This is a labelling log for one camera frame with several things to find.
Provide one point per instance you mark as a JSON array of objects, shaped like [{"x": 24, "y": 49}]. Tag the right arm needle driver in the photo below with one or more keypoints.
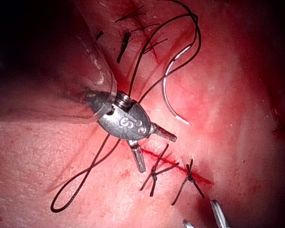
[{"x": 126, "y": 123}]

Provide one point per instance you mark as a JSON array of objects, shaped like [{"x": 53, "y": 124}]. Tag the right arm needle driver jaw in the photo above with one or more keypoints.
[
  {"x": 165, "y": 134},
  {"x": 137, "y": 156}
]

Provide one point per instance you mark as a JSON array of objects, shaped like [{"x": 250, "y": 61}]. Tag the left arm needle driver jaw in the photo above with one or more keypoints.
[
  {"x": 219, "y": 216},
  {"x": 188, "y": 224}
]

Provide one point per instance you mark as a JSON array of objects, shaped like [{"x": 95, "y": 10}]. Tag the curved steel needle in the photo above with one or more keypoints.
[{"x": 164, "y": 85}]

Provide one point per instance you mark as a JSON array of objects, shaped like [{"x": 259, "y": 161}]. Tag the dark right arm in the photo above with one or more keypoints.
[{"x": 61, "y": 83}]

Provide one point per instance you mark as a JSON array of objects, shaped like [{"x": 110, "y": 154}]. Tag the black stitching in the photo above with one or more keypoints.
[
  {"x": 154, "y": 176},
  {"x": 130, "y": 15}
]

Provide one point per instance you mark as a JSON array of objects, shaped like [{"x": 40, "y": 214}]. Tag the tissue pad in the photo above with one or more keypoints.
[{"x": 228, "y": 107}]

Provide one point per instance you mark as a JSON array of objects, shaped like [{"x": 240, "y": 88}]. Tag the black thread piece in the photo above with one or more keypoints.
[{"x": 124, "y": 45}]

